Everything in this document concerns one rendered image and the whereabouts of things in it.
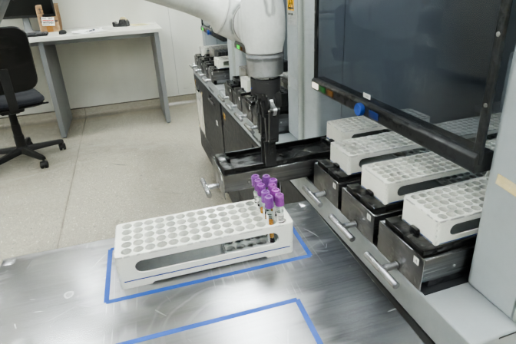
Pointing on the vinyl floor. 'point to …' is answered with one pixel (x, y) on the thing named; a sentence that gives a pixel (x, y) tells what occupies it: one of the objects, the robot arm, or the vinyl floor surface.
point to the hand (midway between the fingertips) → (268, 151)
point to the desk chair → (19, 92)
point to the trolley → (202, 298)
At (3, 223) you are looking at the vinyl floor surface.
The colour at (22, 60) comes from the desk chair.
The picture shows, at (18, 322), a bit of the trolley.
